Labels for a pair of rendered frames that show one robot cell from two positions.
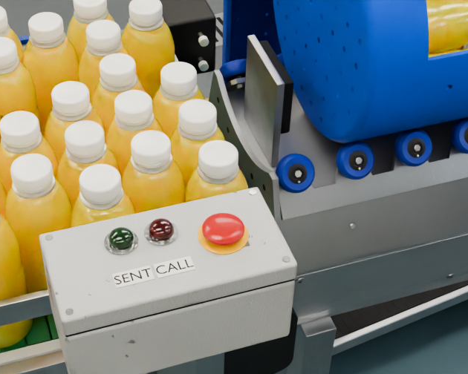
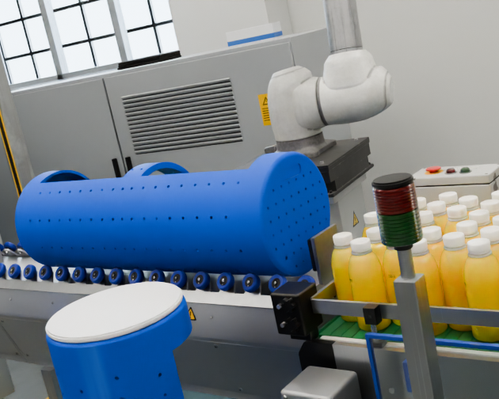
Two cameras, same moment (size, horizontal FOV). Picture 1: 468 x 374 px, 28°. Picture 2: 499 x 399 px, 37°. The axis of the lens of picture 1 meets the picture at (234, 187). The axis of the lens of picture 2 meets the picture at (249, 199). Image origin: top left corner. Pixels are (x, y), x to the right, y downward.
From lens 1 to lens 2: 2.23 m
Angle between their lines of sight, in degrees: 102
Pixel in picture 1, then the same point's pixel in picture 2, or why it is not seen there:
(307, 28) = (296, 225)
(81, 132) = (436, 203)
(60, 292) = (496, 166)
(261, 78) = (327, 241)
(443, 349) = not seen: outside the picture
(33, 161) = (465, 199)
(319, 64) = (307, 229)
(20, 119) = (454, 208)
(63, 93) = (426, 213)
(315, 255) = not seen: hidden behind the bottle
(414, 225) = not seen: hidden behind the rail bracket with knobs
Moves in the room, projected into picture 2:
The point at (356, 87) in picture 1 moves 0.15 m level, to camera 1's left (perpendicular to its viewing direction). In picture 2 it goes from (325, 203) to (367, 207)
